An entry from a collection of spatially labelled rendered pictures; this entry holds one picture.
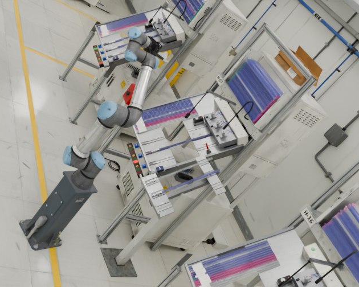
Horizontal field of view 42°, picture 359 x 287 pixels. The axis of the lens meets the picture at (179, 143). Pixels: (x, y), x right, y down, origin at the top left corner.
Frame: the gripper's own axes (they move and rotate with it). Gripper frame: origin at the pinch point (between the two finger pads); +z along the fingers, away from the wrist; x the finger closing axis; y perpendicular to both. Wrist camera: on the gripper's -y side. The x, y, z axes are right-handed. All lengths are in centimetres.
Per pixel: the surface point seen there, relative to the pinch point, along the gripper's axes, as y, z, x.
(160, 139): -44, 57, 7
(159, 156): -55, 50, -4
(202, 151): -37, 62, -26
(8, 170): -119, 11, 82
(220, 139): -23, 65, -34
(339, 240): -46, 35, -143
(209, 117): -11, 71, -13
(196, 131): -25, 70, -10
